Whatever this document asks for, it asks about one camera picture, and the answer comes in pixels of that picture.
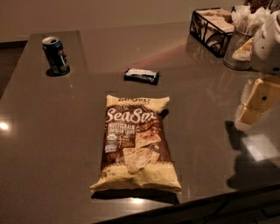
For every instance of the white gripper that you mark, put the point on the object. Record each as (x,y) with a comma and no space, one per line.
(267,51)

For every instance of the brown multigrain chip bag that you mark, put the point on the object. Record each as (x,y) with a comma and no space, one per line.
(135,152)

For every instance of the blue pepsi can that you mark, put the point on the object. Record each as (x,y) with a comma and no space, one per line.
(56,57)

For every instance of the metal cup with packets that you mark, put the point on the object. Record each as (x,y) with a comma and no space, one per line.
(246,24)

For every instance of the small dark snack bar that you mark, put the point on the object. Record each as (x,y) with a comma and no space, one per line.
(141,75)

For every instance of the black wire napkin basket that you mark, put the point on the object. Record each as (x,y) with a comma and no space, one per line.
(213,28)

